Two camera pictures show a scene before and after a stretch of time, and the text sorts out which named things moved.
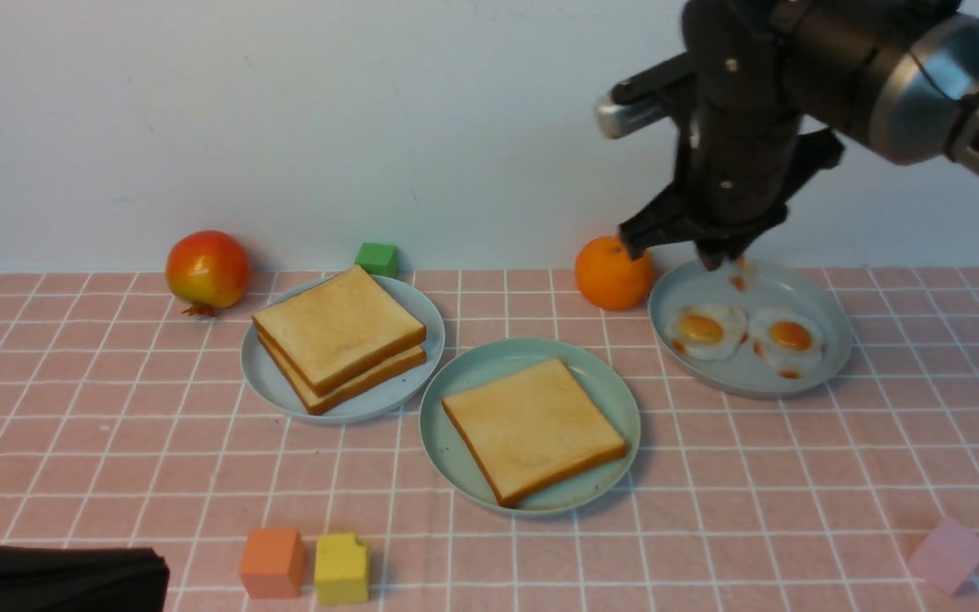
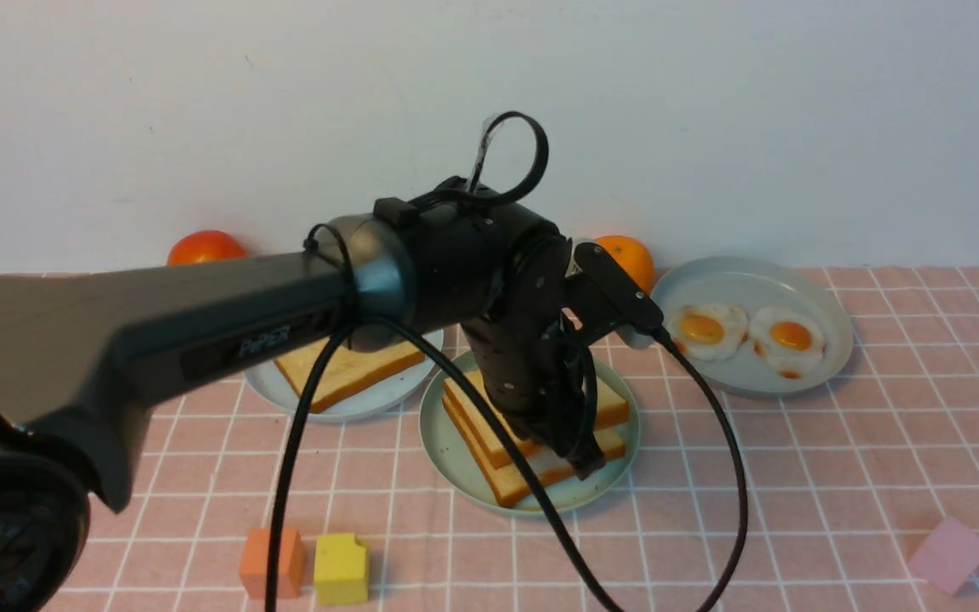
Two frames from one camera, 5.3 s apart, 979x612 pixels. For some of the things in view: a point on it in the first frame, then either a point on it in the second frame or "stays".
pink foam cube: x=950 y=555 stays
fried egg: x=707 y=333 stays
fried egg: x=745 y=270 to x=548 y=464
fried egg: x=790 y=340 stays
